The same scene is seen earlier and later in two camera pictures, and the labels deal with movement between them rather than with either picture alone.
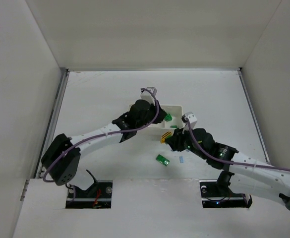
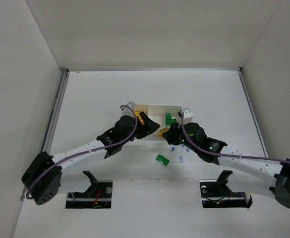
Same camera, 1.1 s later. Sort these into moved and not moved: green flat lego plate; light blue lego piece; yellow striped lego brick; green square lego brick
Moved: yellow striped lego brick
Not moved: green flat lego plate; green square lego brick; light blue lego piece
